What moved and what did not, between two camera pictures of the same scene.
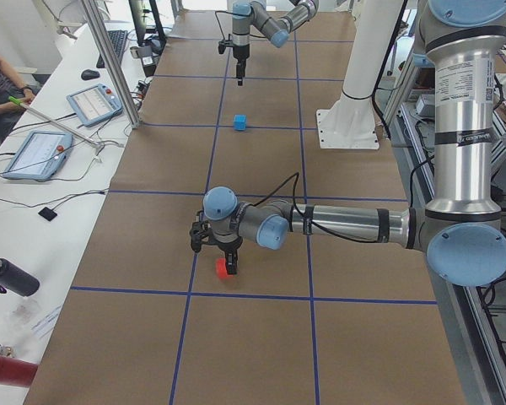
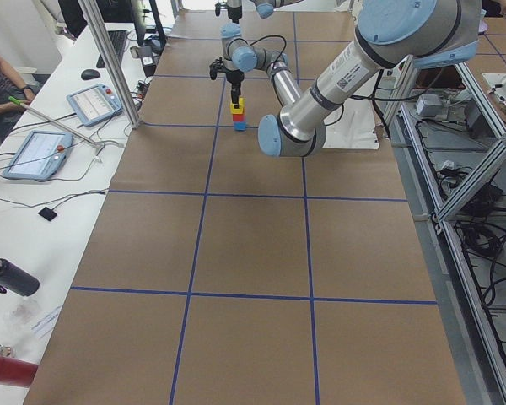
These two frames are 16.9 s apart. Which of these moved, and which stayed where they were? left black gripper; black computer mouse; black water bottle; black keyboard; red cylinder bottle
Moved: left black gripper
Stayed: black computer mouse; red cylinder bottle; black keyboard; black water bottle
